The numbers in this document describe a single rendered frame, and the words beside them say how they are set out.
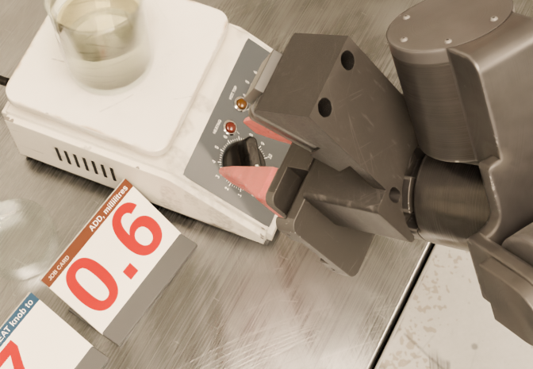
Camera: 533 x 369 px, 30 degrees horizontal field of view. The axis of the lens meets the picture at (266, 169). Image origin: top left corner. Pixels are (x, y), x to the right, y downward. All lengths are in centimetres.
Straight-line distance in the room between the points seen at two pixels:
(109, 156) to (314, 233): 20
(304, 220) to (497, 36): 15
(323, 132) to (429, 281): 29
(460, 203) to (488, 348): 25
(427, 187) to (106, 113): 26
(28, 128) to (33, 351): 15
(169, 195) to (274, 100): 25
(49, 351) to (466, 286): 29
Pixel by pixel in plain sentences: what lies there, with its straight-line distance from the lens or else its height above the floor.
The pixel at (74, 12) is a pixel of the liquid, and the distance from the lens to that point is 66.
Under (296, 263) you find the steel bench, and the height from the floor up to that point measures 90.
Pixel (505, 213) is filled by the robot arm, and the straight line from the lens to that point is 45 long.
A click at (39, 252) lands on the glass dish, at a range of 72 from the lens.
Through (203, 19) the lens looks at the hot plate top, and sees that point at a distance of 70.
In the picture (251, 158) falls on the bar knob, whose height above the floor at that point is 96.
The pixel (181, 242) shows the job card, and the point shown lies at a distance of 71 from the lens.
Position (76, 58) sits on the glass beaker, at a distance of 64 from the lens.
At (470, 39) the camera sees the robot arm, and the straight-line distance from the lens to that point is 43.
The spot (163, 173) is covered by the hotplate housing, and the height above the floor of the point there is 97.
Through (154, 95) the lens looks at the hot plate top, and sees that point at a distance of 67.
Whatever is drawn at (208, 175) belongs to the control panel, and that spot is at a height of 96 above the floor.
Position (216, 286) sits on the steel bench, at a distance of 70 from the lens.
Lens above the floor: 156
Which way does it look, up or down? 64 degrees down
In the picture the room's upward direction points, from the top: 2 degrees clockwise
